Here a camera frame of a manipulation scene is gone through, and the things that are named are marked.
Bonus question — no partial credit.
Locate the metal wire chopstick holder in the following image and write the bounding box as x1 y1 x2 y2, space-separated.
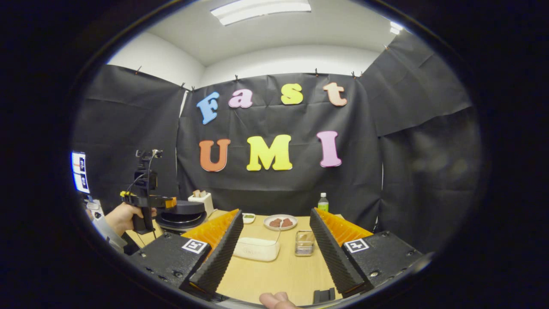
295 230 315 257

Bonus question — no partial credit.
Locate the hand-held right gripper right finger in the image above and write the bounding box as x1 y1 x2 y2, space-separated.
310 207 429 299

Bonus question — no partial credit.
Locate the black backdrop cloth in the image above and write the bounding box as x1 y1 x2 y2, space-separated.
71 30 481 254

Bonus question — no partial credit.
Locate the white wall poster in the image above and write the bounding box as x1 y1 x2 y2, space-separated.
71 151 87 174
73 173 90 194

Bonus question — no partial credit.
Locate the dark grey rice cooker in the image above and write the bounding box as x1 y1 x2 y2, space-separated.
155 200 208 234

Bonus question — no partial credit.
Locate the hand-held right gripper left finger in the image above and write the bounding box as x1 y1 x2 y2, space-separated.
129 208 244 300

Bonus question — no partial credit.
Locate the long ceiling light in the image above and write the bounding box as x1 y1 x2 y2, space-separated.
210 0 312 26

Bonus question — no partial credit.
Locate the white round plate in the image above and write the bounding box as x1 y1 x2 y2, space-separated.
263 214 298 231

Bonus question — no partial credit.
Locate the white container with wooden sticks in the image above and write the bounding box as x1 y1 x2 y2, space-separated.
188 189 215 217

